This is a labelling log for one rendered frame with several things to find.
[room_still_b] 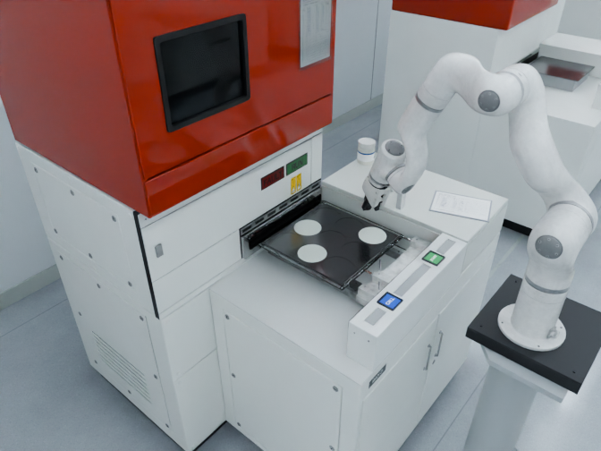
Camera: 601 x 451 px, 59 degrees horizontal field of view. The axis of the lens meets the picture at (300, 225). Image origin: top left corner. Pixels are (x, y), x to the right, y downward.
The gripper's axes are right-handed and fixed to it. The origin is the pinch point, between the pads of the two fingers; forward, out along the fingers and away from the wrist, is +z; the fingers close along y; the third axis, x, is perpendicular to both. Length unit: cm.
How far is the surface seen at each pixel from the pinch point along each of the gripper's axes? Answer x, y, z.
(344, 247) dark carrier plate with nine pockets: 12.3, -11.0, 5.9
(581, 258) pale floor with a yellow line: -173, -14, 104
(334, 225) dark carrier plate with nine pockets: 9.9, 1.4, 11.5
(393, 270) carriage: 1.9, -25.9, 1.2
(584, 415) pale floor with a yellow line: -87, -90, 68
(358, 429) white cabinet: 30, -67, 12
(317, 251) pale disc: 22.2, -9.7, 6.4
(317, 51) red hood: 13, 38, -39
